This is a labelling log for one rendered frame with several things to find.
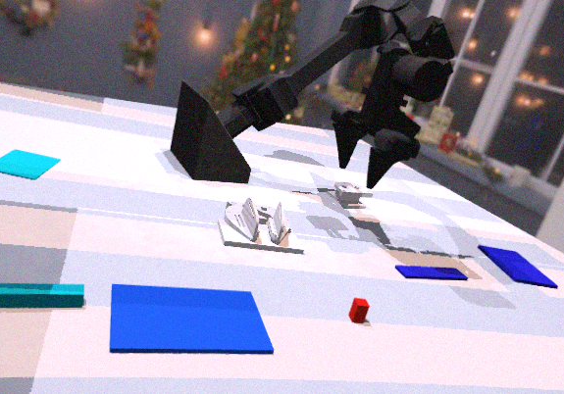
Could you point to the teal rectangular bar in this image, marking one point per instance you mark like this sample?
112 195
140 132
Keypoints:
34 296

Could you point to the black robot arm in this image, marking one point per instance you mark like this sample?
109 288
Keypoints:
421 75

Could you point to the blue flat plate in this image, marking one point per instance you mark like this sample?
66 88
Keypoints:
517 267
152 319

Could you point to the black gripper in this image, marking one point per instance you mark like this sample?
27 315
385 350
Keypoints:
378 112

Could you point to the blue flat bar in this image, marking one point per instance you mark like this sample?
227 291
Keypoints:
414 272

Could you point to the red block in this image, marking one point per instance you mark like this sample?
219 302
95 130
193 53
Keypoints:
359 310

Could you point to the cyan flat square plate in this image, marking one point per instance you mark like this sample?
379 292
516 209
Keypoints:
26 165

